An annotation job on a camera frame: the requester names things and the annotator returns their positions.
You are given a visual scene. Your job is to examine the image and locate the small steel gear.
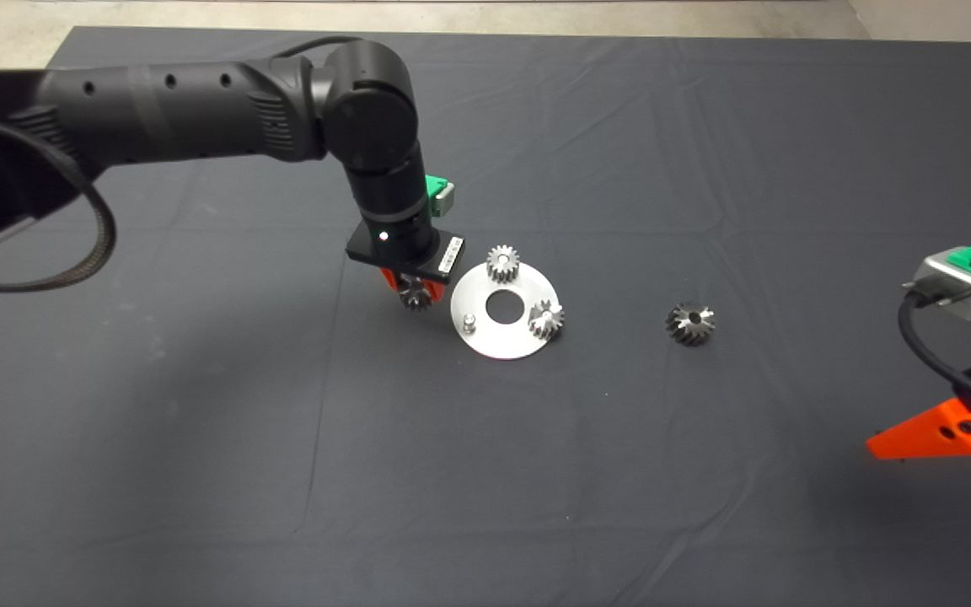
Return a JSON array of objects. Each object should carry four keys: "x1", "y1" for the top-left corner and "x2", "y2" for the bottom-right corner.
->
[
  {"x1": 398, "y1": 278, "x2": 434, "y2": 313},
  {"x1": 485, "y1": 245, "x2": 522, "y2": 285},
  {"x1": 528, "y1": 300, "x2": 566, "y2": 341}
]

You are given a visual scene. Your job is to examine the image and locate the round metal plate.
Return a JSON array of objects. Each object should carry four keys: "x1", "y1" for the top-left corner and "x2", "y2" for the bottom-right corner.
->
[{"x1": 449, "y1": 262, "x2": 560, "y2": 362}]

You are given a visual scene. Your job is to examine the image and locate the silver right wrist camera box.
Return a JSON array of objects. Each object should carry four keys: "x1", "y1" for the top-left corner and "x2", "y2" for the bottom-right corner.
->
[{"x1": 903, "y1": 247, "x2": 971, "y2": 325}]

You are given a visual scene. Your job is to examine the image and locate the braided black left arm cable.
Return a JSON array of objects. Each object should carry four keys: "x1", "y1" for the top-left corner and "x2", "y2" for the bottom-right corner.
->
[{"x1": 0, "y1": 118, "x2": 118, "y2": 294}]

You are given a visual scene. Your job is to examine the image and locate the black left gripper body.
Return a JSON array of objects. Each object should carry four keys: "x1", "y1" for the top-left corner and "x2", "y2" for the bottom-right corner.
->
[{"x1": 346, "y1": 221, "x2": 464, "y2": 284}]

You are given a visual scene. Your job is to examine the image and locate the dark table cloth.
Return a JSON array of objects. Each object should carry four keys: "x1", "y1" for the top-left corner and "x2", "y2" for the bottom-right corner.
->
[{"x1": 0, "y1": 25, "x2": 971, "y2": 607}]

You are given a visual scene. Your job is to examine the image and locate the large steel gear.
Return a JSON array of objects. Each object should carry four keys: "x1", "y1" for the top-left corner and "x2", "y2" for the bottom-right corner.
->
[{"x1": 665, "y1": 302, "x2": 716, "y2": 348}]

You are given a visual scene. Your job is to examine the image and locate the smooth black left camera cable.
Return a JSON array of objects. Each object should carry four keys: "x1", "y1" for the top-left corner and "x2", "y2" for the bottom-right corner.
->
[{"x1": 271, "y1": 35, "x2": 364, "y2": 60}]

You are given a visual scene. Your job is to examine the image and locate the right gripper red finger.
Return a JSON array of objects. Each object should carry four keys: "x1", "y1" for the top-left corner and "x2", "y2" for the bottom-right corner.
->
[{"x1": 865, "y1": 398, "x2": 971, "y2": 461}]

